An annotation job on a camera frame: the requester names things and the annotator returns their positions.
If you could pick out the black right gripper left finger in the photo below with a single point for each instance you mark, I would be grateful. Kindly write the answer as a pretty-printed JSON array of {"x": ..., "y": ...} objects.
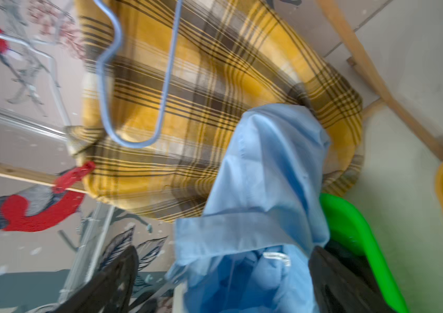
[{"x": 110, "y": 290}]

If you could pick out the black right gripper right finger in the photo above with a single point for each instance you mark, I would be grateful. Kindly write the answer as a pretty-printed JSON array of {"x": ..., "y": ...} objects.
[{"x": 337, "y": 289}]

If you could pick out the green plastic mesh basket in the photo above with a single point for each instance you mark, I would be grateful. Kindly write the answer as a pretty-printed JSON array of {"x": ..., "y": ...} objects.
[{"x": 349, "y": 228}]

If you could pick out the light blue shirt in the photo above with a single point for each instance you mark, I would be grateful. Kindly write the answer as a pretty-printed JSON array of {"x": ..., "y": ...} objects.
[{"x": 249, "y": 250}]

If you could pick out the white blue wire hanger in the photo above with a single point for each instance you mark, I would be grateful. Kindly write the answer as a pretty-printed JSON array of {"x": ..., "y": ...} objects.
[{"x": 134, "y": 71}]

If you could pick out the dark multicolour plaid shirt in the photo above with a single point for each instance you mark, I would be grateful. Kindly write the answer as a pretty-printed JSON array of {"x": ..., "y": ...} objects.
[{"x": 358, "y": 265}]

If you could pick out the white hanger of yellow shirt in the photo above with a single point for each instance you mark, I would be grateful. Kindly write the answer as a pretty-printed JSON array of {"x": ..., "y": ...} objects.
[{"x": 36, "y": 62}]

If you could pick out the red clothespin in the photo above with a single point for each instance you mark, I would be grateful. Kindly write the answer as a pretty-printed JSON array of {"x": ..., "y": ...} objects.
[{"x": 69, "y": 178}]

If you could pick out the wooden clothes rack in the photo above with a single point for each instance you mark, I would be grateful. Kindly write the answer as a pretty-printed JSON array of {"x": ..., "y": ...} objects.
[{"x": 359, "y": 60}]

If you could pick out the yellow plaid shirt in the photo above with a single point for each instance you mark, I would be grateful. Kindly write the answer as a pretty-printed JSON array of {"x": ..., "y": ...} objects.
[{"x": 231, "y": 56}]

